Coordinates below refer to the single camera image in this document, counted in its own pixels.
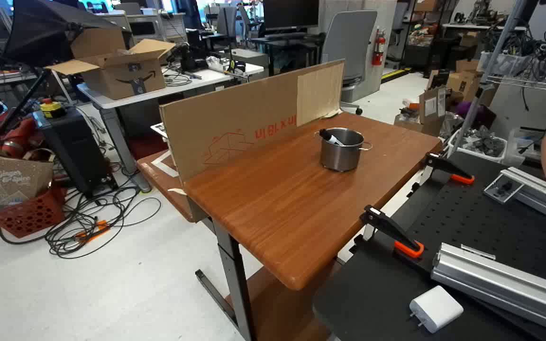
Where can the cardboard panel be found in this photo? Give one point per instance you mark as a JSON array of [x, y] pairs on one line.
[[235, 123]]

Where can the black marker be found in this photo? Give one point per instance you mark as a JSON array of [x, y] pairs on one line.
[[325, 135]]

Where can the steel pot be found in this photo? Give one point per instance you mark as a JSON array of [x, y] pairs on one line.
[[341, 158]]

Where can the printed paper sheet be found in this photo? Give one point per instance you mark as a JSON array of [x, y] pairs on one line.
[[159, 130]]

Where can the white desk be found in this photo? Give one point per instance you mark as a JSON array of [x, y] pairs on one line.
[[192, 80]]

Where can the black desk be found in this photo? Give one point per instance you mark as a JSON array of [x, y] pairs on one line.
[[287, 45]]

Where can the grey office chair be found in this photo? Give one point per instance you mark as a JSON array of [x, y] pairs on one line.
[[349, 42]]

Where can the black monitor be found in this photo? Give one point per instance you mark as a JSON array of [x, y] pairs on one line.
[[291, 13]]

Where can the red fire extinguisher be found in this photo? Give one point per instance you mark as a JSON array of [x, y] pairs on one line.
[[378, 49]]

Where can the cardboard box with label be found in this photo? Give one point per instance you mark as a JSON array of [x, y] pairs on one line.
[[432, 109]]

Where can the open cardboard box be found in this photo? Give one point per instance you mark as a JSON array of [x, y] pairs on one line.
[[121, 76]]

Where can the black computer tower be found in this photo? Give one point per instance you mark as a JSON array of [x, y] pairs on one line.
[[76, 151]]

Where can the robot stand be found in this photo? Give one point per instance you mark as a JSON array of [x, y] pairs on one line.
[[467, 222]]

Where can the white bin of grey parts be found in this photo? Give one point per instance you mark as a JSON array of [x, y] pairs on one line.
[[481, 144]]

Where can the stack of cardboard boxes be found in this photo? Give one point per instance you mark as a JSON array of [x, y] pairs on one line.
[[462, 78]]

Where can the white power adapter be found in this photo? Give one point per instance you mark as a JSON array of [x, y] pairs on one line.
[[436, 308]]

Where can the yellow emergency stop button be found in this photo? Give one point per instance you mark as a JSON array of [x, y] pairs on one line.
[[52, 109]]

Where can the red plastic basket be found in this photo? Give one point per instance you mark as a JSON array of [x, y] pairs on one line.
[[31, 213]]

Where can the brown paper gift bag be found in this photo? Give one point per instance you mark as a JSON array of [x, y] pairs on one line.
[[7, 182]]

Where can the black softbox light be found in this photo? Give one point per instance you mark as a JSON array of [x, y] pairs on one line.
[[40, 28]]

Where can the aluminium rail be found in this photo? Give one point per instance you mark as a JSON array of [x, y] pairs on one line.
[[541, 195], [500, 284]]

